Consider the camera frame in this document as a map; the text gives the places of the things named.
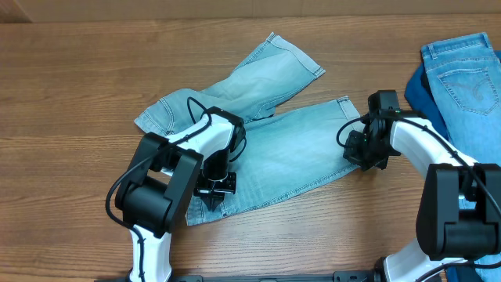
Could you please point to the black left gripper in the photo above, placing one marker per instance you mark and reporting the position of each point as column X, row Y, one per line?
column 209, row 192

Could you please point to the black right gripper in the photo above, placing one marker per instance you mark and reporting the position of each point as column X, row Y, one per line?
column 353, row 148

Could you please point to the light blue denim shorts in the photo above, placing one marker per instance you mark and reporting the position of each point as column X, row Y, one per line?
column 286, row 154

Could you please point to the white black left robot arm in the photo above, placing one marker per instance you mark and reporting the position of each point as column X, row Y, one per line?
column 164, row 174

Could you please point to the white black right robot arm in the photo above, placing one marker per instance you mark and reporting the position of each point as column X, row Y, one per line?
column 458, row 220

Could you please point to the dark blue garment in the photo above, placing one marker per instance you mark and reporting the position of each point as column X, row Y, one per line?
column 419, row 96

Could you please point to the medium blue denim jeans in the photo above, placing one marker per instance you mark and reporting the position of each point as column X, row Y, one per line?
column 464, row 77

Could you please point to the brown cardboard box wall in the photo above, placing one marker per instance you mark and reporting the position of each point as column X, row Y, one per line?
column 41, row 11

